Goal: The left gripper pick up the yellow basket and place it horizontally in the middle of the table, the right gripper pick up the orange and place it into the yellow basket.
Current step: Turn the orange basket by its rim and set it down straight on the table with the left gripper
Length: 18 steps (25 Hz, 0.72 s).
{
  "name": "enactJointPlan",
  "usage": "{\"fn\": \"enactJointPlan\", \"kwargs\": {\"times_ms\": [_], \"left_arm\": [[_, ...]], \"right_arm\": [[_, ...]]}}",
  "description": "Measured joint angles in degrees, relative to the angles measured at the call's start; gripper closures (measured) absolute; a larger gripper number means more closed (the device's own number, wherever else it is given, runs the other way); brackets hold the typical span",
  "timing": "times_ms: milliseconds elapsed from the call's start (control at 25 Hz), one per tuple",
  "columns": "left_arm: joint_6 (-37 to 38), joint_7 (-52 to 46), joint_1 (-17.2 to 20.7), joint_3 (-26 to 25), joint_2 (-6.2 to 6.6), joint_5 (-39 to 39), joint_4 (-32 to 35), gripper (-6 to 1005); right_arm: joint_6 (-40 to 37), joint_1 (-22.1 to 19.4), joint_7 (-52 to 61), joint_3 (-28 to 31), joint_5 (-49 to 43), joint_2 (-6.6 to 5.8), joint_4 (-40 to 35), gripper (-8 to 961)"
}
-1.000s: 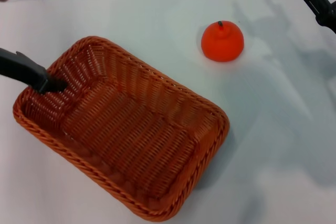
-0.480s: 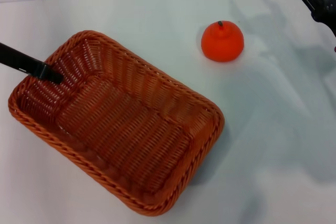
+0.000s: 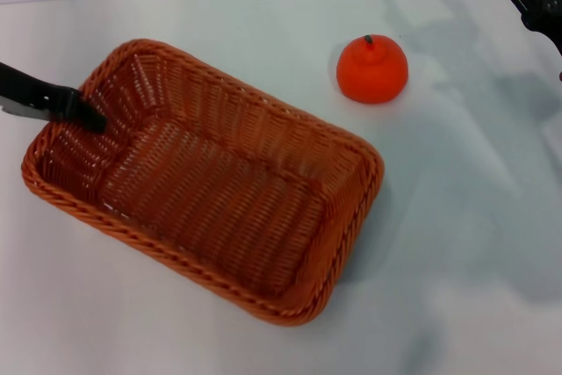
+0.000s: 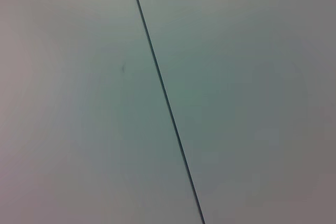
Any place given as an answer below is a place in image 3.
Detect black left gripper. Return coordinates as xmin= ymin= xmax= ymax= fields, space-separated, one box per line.
xmin=0 ymin=61 xmax=109 ymax=133

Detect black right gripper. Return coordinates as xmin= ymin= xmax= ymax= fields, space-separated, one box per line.
xmin=492 ymin=0 xmax=562 ymax=58

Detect orange woven wicker basket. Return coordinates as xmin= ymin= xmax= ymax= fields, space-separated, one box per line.
xmin=20 ymin=38 xmax=386 ymax=328

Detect orange toy tangerine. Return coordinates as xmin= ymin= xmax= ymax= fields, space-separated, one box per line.
xmin=335 ymin=34 xmax=410 ymax=105

